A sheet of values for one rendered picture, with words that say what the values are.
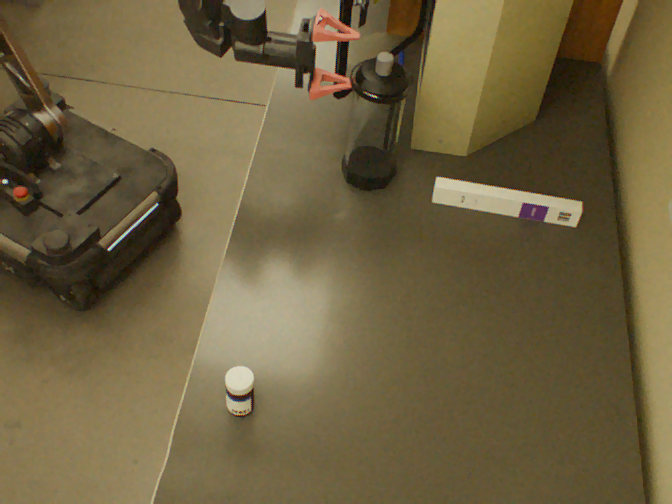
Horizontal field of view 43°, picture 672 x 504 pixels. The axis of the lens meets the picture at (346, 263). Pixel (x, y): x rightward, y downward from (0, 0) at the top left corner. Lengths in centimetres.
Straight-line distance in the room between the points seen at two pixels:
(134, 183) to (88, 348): 50
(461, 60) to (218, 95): 182
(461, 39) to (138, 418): 139
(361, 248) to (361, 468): 42
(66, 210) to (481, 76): 137
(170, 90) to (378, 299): 200
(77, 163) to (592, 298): 166
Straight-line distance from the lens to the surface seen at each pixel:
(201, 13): 146
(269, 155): 166
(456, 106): 163
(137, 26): 364
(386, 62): 146
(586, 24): 198
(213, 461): 128
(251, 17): 140
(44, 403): 249
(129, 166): 267
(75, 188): 261
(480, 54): 156
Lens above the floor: 208
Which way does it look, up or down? 50 degrees down
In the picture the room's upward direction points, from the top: 7 degrees clockwise
